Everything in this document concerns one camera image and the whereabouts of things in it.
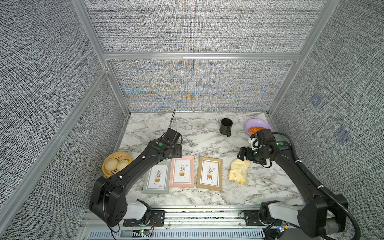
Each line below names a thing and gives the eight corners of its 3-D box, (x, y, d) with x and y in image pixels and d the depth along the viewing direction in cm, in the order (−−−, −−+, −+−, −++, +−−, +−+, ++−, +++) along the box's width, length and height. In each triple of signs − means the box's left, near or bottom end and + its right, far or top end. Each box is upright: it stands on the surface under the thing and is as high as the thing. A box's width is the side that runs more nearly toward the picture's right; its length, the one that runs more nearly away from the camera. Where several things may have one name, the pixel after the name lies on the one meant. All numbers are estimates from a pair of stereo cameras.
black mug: (220, 137, 106) (222, 130, 100) (219, 125, 114) (220, 117, 107) (231, 137, 106) (234, 130, 100) (229, 125, 114) (231, 117, 107)
